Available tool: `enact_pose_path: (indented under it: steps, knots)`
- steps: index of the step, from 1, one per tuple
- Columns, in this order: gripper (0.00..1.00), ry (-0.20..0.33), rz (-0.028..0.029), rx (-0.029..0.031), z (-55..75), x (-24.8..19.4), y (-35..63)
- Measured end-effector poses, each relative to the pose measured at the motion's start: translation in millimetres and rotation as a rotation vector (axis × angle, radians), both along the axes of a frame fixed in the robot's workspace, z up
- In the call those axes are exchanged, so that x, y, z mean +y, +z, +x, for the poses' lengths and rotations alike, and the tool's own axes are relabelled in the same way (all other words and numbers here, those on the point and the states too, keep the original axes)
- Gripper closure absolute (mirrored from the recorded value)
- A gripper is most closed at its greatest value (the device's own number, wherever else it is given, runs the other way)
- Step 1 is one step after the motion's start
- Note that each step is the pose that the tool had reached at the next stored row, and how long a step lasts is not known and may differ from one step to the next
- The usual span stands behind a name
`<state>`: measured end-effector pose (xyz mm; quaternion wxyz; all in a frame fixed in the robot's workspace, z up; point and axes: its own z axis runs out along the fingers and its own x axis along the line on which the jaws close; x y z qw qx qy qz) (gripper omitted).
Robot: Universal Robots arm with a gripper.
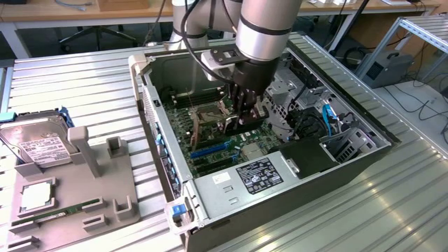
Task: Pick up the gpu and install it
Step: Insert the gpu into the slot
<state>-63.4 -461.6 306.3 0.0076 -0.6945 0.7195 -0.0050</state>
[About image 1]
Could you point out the black graphics card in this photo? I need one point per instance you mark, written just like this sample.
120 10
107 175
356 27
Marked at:
244 126

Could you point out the blue expansion slot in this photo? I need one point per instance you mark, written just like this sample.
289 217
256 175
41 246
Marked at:
208 151

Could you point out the blue case latch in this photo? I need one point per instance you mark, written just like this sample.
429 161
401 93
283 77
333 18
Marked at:
179 210

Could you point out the open black PC case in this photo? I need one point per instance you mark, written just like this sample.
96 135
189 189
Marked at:
280 199

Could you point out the silver disk bay cage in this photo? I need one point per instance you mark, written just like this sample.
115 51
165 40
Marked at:
291 99

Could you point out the black office chair base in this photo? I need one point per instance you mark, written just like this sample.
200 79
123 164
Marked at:
96 32

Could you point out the CPU socket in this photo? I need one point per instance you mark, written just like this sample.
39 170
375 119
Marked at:
208 115

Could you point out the silver chipset heatsink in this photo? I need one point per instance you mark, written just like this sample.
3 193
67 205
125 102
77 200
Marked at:
252 151

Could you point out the black plastic shroud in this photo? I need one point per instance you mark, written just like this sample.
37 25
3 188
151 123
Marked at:
308 157

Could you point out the wooden desk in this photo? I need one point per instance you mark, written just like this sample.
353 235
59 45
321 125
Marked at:
104 13

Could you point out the grey parts rack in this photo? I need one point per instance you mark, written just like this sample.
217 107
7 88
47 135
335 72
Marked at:
76 199

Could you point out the aluminium profile frame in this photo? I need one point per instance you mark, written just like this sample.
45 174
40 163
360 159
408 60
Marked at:
420 29

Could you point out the grey power supply unit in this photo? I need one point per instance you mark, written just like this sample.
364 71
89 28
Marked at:
224 189

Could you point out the blue disk bracket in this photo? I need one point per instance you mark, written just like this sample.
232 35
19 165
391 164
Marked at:
67 115

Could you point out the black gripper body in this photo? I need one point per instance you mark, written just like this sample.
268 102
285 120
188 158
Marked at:
255 76

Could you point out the green motherboard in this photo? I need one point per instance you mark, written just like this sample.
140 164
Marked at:
252 141

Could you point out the silver CPU chip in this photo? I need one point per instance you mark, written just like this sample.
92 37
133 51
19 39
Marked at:
35 197

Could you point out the green RAM stick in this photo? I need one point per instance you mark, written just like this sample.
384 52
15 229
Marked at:
69 210

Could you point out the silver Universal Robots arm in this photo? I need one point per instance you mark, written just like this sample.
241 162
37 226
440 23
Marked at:
263 29

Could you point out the silver hard disk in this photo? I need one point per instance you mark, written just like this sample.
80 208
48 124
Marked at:
39 149

